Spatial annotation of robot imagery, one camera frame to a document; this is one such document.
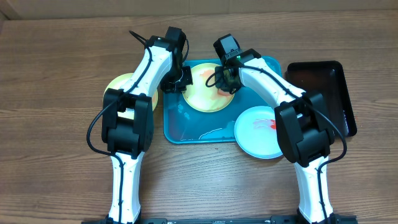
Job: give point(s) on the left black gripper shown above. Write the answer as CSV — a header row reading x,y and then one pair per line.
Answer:
x,y
167,88

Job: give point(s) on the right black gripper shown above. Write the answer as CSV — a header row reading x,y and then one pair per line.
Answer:
x,y
223,84

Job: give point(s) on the pink sponge black scourer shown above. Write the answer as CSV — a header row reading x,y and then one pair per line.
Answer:
x,y
222,93

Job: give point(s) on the yellow plate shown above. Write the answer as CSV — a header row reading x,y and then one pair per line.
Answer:
x,y
118,82
200,97

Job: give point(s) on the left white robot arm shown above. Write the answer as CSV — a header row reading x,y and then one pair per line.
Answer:
x,y
128,121

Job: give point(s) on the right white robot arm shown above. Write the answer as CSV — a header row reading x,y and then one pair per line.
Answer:
x,y
304,132

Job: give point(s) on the teal plastic tray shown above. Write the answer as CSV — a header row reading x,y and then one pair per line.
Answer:
x,y
186,125

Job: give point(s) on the black plastic tray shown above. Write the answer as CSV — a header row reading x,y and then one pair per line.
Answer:
x,y
327,78

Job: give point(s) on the light blue plate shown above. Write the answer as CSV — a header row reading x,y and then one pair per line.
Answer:
x,y
255,132

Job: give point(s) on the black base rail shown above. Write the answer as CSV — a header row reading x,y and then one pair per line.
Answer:
x,y
275,219

